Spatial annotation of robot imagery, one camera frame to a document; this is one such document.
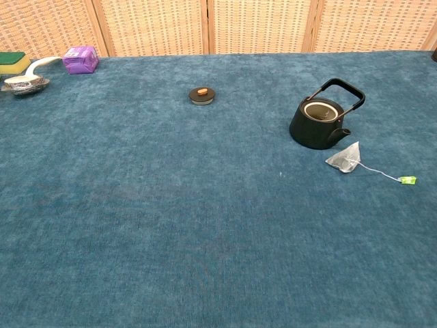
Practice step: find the woven rattan folding screen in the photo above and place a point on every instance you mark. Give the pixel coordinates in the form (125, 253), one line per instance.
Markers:
(153, 27)

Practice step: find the purple paper-wrapped box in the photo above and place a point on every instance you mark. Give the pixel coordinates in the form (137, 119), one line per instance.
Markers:
(80, 63)

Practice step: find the black cast iron teapot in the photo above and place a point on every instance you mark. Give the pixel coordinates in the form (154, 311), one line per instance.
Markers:
(307, 130)

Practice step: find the dark object at table edge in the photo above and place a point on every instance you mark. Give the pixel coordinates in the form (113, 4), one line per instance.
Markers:
(434, 56)

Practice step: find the yellow green sponge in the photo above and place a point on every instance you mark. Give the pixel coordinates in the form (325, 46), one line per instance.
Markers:
(12, 65)

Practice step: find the blue velvet tablecloth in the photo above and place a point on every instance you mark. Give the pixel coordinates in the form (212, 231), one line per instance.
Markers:
(170, 205)

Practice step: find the black teapot lid wooden knob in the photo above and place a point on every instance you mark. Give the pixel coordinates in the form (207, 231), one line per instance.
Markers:
(202, 96)

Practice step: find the white ceramic spoon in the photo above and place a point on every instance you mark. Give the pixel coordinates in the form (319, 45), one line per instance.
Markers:
(38, 63)

